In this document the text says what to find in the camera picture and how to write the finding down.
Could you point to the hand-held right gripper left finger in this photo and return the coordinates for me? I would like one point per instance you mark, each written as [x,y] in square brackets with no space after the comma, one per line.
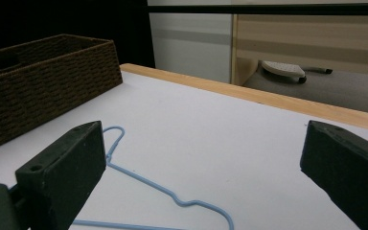
[64,172]

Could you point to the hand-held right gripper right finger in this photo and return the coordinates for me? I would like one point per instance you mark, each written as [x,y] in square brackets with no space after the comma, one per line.
[348,166]

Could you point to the brown woven basket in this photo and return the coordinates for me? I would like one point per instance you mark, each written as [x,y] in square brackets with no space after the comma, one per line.
[41,86]

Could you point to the white wheeled base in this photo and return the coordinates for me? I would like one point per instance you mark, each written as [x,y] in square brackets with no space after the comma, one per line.
[284,69]

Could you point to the white panel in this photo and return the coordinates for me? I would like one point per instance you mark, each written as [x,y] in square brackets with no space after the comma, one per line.
[191,48]

